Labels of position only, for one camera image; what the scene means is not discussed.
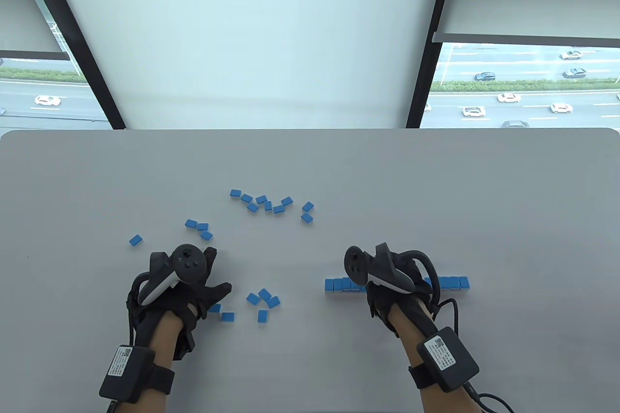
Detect blue mahjong tile wall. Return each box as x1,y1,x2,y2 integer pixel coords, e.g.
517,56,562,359
424,276,469,291
324,277,368,293

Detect blue mahjong tiles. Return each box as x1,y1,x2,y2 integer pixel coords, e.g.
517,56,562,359
129,189,314,324

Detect wide white roller blind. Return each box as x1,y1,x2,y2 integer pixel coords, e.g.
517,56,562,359
43,0,446,129

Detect black window frame pillar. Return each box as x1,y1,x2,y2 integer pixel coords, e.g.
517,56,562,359
19,0,127,130
406,0,460,129

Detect person's right hand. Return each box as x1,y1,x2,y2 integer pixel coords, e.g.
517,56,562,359
366,253,436,337

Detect black white handheld controller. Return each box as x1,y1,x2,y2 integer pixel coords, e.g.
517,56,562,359
344,242,439,302
139,244,209,307

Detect person's right forearm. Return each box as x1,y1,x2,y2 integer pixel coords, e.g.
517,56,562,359
387,303,481,413

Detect person's left forearm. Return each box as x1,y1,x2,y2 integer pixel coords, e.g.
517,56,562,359
117,313,186,413

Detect person's left hand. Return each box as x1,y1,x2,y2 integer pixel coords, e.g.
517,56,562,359
127,244,233,361

